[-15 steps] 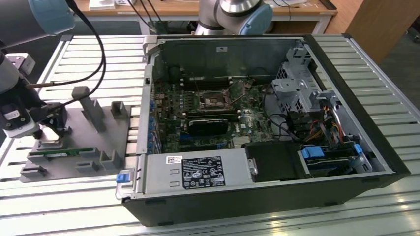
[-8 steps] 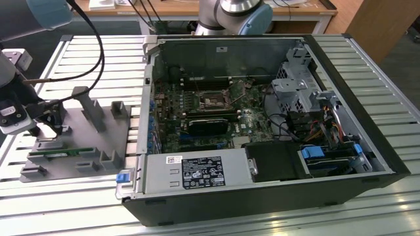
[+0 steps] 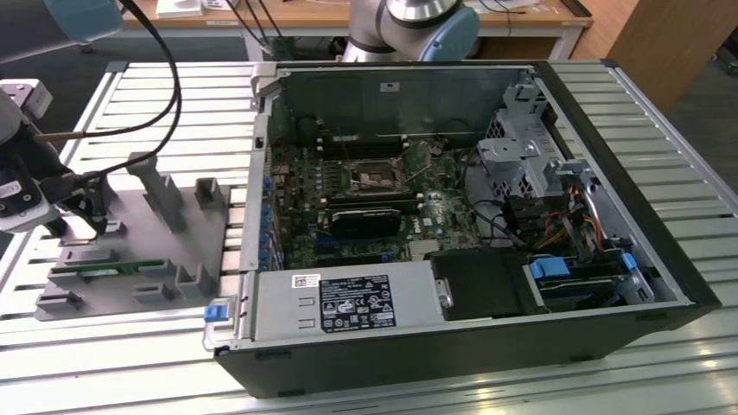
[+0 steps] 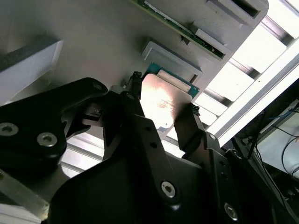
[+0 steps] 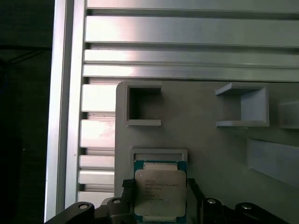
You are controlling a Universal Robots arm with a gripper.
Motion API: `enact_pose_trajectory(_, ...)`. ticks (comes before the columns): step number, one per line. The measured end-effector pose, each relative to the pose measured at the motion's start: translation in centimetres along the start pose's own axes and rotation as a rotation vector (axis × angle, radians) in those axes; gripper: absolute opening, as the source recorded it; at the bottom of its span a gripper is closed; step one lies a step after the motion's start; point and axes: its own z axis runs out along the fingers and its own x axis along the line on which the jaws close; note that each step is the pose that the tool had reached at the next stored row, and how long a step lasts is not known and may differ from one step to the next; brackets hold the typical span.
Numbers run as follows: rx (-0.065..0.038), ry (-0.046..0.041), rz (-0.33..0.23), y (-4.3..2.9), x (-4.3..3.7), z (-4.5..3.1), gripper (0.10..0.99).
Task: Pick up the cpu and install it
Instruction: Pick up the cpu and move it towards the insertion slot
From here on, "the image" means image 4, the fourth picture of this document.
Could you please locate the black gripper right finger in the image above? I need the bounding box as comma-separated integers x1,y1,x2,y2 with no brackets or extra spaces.
174,104,289,224

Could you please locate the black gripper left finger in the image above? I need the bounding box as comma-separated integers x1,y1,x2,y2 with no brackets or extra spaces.
0,71,185,212

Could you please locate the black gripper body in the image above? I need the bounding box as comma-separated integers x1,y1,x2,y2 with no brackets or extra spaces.
48,149,222,224

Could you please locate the silver CPU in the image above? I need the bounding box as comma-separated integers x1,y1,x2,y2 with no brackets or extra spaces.
139,62,201,135

